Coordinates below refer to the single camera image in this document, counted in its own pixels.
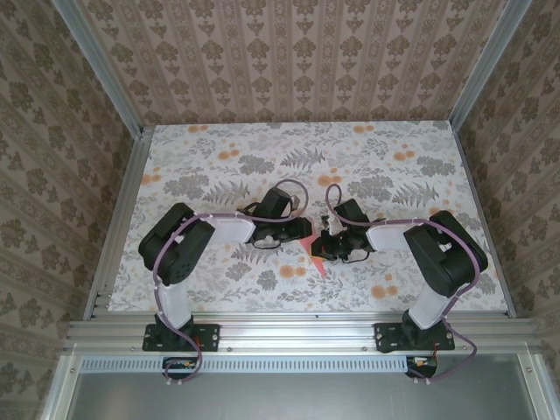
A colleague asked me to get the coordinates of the grey slotted cable duct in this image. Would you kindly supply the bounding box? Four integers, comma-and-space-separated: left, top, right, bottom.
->
80, 356, 410, 373

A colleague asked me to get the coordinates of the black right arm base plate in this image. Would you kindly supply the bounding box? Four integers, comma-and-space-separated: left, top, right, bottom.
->
374, 322, 456, 354

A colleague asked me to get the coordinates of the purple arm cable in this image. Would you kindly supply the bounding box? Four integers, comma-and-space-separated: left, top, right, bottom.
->
326, 183, 477, 381
152, 178, 310, 389

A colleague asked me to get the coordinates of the aluminium mounting beam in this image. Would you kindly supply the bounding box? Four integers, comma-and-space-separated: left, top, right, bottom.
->
63, 312, 542, 354

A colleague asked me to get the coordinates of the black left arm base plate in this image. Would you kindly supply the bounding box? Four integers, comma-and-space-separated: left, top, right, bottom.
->
143, 322, 221, 354

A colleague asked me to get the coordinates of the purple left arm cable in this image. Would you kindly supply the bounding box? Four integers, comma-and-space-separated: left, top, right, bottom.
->
152, 178, 310, 389

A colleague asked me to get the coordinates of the aluminium right frame post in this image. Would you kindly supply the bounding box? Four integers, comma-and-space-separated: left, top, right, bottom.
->
448, 0, 535, 132

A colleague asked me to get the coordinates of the aluminium left table rail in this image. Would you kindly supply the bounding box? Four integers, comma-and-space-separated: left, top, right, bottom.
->
82, 126, 154, 320

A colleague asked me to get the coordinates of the floral patterned table cover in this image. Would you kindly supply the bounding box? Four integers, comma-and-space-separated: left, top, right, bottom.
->
107, 123, 511, 314

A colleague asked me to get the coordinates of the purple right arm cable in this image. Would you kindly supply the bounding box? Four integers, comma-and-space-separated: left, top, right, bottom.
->
326, 183, 477, 381

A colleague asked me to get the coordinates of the aluminium left frame post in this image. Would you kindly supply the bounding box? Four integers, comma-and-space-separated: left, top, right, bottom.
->
54, 0, 148, 139

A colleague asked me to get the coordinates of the grey metal panel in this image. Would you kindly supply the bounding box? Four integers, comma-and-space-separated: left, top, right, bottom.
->
41, 353, 555, 420

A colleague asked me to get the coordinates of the aluminium frame post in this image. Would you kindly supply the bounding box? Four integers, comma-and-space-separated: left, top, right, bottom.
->
54, 0, 148, 139
448, 0, 535, 132

